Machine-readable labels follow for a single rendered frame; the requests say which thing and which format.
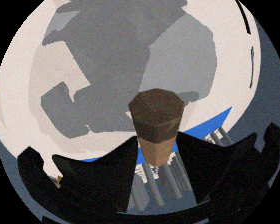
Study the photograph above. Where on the blue flat strip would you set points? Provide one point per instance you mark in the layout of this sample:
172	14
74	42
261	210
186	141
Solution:
200	131

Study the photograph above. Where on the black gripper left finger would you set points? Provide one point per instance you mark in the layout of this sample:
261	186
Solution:
112	174

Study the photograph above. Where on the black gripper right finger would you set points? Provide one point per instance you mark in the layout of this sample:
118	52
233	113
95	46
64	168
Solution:
207	163

